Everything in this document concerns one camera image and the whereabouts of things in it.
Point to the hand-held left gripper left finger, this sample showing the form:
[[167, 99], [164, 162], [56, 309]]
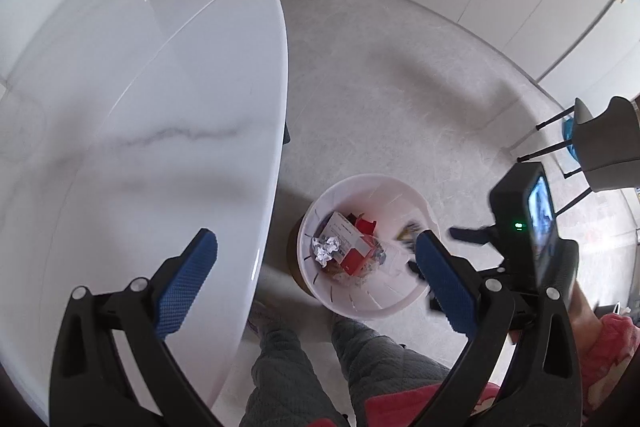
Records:
[[187, 282]]

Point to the white plastic bin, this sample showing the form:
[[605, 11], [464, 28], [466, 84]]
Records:
[[375, 197]]

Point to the person's left leg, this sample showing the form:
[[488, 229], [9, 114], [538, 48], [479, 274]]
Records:
[[285, 377]]

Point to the person's red pink top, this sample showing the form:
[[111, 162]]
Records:
[[400, 402]]

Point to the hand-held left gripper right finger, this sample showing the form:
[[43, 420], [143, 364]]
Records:
[[447, 287]]

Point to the person's right hand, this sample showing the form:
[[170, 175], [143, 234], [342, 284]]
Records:
[[582, 319]]

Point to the person's right forearm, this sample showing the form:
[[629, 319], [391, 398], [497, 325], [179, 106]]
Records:
[[617, 347]]

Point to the small red wrapper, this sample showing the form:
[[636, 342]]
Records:
[[367, 227]]

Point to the clear plastic wrapper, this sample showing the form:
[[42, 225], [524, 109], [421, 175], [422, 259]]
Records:
[[395, 259]]

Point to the foil ball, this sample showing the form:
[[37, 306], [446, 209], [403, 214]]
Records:
[[325, 251]]

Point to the red snack bag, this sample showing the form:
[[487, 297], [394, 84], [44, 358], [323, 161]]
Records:
[[356, 259]]

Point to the white paper box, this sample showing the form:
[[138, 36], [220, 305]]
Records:
[[340, 227]]

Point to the blue plastic object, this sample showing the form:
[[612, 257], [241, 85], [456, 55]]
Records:
[[570, 134]]

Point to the grey chair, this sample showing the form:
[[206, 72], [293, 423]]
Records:
[[610, 147]]

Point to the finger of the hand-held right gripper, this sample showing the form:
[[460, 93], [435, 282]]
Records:
[[472, 234], [415, 269]]

